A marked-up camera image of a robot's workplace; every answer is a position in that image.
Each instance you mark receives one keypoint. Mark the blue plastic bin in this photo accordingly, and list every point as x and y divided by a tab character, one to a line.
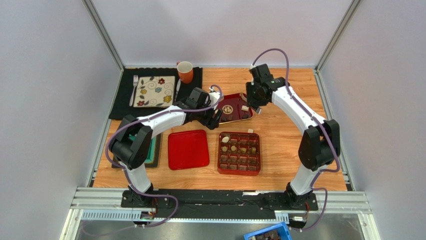
278	231

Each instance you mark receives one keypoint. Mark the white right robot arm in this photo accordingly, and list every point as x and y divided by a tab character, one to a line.
320	143

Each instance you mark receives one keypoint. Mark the orange mug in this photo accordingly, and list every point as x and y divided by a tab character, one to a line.
185	71

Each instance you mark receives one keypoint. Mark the silver fork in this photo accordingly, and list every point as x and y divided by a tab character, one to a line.
134	86

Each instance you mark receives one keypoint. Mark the metal serving tongs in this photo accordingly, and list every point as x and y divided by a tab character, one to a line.
254	108

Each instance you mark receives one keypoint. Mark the red chocolate serving tray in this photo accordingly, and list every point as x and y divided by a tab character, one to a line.
231	105

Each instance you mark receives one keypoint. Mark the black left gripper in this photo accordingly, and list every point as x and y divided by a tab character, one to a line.
211	123

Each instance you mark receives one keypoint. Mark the floral square plate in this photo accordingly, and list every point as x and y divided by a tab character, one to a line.
154	92

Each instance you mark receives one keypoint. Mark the turquoise glazed dark plate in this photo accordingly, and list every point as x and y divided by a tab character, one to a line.
153	151

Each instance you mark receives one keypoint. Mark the red tin lid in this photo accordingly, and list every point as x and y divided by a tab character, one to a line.
188	150

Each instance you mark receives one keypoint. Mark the red chocolate box with tray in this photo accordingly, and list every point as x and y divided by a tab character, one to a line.
237	162

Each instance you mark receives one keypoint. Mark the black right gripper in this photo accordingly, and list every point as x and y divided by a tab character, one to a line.
252	101

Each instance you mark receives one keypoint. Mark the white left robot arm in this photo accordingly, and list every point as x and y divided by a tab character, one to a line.
152	125

